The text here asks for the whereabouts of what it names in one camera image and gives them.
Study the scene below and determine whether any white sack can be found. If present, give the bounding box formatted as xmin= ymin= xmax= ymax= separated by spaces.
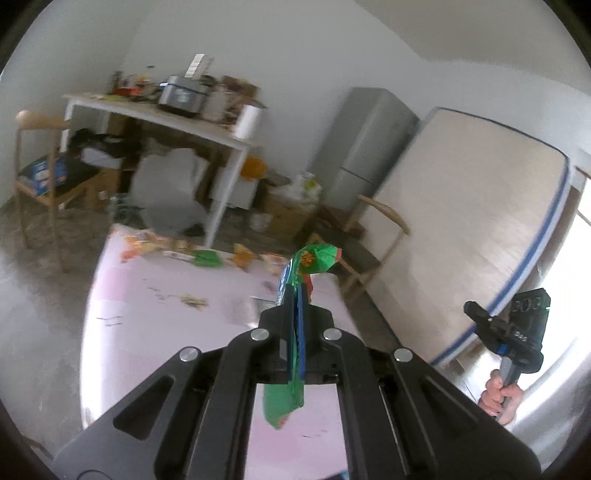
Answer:
xmin=131 ymin=148 xmax=213 ymax=232

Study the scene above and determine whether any grey refrigerator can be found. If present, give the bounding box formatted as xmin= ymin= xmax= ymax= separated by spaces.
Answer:
xmin=307 ymin=88 xmax=421 ymax=215

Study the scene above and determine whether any white mattress with blue edge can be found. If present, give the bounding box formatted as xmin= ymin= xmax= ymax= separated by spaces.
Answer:
xmin=365 ymin=107 xmax=571 ymax=365

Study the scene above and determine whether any white printed plastic bag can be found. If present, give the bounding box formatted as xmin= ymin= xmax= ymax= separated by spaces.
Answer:
xmin=288 ymin=172 xmax=324 ymax=201

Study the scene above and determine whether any person's right hand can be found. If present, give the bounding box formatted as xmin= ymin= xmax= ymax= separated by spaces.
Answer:
xmin=478 ymin=369 xmax=525 ymax=425

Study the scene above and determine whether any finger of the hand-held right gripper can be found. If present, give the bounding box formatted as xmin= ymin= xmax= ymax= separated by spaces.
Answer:
xmin=464 ymin=300 xmax=509 ymax=354

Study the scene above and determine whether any white table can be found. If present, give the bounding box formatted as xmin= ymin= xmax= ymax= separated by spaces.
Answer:
xmin=62 ymin=92 xmax=259 ymax=247

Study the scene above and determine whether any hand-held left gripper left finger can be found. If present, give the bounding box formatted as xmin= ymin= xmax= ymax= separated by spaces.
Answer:
xmin=53 ymin=305 xmax=296 ymax=480

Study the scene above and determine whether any wooden chair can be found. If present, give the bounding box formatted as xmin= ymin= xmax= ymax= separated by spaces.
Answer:
xmin=14 ymin=111 xmax=93 ymax=273
xmin=307 ymin=194 xmax=411 ymax=301

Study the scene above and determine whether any small green packet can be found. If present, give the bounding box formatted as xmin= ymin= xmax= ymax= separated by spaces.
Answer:
xmin=193 ymin=249 xmax=223 ymax=268

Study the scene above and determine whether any cardboard box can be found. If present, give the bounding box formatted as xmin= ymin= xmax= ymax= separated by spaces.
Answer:
xmin=222 ymin=76 xmax=259 ymax=100
xmin=265 ymin=191 xmax=315 ymax=236

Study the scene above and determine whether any balloon print tablecloth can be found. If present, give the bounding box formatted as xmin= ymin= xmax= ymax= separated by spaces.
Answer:
xmin=81 ymin=224 xmax=402 ymax=480

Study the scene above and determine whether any grey rice cooker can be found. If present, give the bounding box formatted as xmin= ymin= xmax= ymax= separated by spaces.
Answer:
xmin=158 ymin=76 xmax=211 ymax=116

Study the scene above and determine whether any black bag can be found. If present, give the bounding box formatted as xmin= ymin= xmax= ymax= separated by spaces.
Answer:
xmin=69 ymin=129 xmax=141 ymax=160

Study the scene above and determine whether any green snack bag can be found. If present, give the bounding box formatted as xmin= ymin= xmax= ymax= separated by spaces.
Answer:
xmin=263 ymin=244 xmax=343 ymax=430

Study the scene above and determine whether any blue packet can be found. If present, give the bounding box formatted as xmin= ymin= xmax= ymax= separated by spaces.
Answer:
xmin=21 ymin=157 xmax=70 ymax=195

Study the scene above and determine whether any yellow plastic bag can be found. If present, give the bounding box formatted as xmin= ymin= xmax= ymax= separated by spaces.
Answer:
xmin=242 ymin=157 xmax=267 ymax=181

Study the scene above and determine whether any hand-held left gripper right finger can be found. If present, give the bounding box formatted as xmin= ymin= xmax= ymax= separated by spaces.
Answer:
xmin=298 ymin=295 xmax=541 ymax=480

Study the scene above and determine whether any white paper roll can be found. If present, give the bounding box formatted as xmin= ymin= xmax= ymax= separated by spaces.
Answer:
xmin=233 ymin=105 xmax=263 ymax=139

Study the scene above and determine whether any orange white snack wrapper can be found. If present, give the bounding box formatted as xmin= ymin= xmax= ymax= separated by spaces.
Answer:
xmin=261 ymin=253 xmax=289 ymax=275

